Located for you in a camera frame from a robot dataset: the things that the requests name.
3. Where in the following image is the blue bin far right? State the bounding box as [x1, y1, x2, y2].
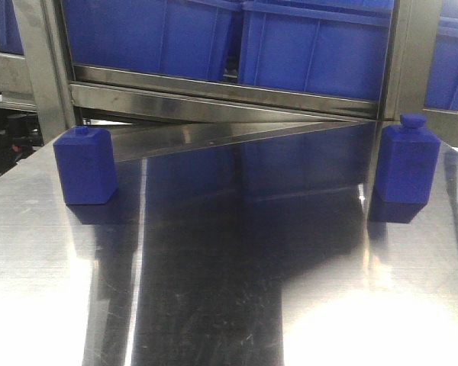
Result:
[425, 1, 458, 111]

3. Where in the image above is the blue plastic bin right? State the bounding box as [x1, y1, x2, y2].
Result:
[238, 1, 391, 101]

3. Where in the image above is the blue plastic bin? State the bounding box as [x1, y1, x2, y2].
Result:
[63, 1, 241, 81]
[238, 1, 391, 101]

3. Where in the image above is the blue bottle-shaped part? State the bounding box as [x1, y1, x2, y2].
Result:
[369, 114, 440, 223]
[53, 126, 118, 205]

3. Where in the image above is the blue plastic bin left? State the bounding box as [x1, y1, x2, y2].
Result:
[63, 1, 241, 81]

